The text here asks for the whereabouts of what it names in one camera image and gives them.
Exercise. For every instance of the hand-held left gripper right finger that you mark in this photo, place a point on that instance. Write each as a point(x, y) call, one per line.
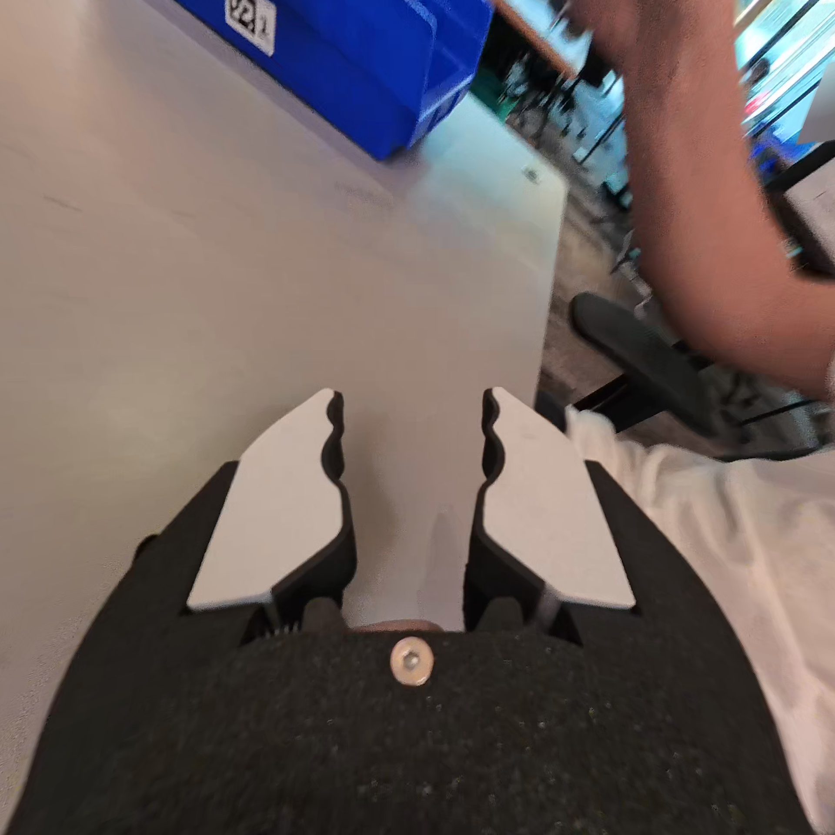
point(554, 522)

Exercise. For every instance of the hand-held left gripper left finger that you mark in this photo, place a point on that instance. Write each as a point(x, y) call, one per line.
point(274, 522)

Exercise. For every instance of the blue plastic storage bin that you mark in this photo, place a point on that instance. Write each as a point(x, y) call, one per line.
point(365, 65)

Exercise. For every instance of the person's right forearm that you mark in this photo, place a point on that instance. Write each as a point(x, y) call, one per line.
point(704, 228)

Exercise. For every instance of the person's right hand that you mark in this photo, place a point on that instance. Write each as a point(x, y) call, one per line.
point(652, 23)

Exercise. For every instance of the black office chair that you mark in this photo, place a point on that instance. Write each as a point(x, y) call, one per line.
point(652, 359)

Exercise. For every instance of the wooden work table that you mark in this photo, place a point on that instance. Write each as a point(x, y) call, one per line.
point(541, 39)

